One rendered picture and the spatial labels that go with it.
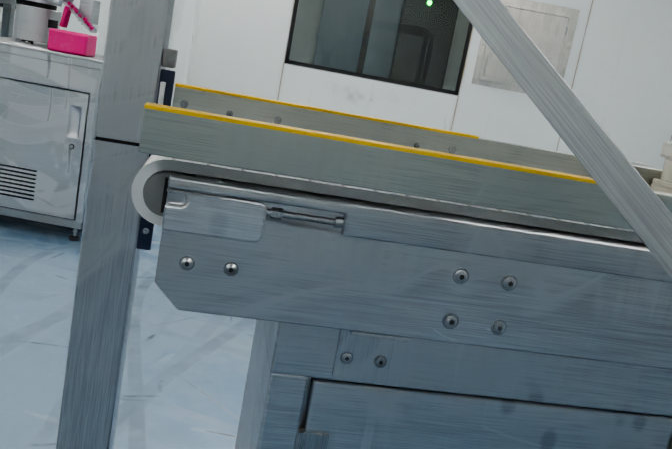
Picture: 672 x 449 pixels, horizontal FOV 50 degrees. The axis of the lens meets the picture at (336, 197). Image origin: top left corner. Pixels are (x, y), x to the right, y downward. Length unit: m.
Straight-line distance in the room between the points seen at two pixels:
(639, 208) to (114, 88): 0.54
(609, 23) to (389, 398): 5.45
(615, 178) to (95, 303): 0.58
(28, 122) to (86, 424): 2.31
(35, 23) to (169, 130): 2.87
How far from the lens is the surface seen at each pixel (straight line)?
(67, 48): 3.07
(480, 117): 5.74
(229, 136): 0.51
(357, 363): 0.61
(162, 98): 0.79
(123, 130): 0.80
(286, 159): 0.51
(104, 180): 0.82
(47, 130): 3.10
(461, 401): 0.66
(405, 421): 0.66
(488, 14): 0.52
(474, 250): 0.55
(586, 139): 0.50
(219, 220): 0.52
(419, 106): 5.68
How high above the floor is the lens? 0.91
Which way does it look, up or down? 10 degrees down
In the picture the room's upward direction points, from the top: 11 degrees clockwise
